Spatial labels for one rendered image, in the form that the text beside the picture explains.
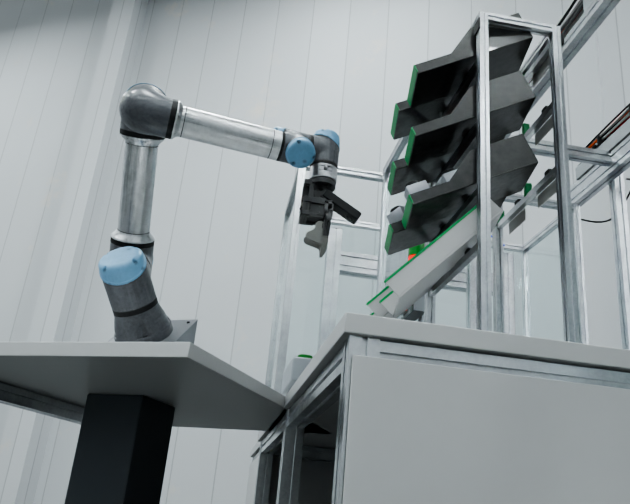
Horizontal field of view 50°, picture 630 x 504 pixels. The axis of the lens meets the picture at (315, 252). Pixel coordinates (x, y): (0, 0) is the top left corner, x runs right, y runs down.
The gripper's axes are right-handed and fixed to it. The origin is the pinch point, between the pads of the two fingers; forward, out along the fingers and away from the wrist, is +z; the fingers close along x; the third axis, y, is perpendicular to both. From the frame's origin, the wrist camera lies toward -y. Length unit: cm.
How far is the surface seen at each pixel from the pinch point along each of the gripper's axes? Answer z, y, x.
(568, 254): 13, -41, 49
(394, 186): -11.6, -12.9, 19.8
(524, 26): -41, -33, 48
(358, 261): -43, -31, -110
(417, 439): 54, -5, 70
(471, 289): -27, -72, -83
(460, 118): -17, -20, 45
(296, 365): 29.5, 3.9, -3.0
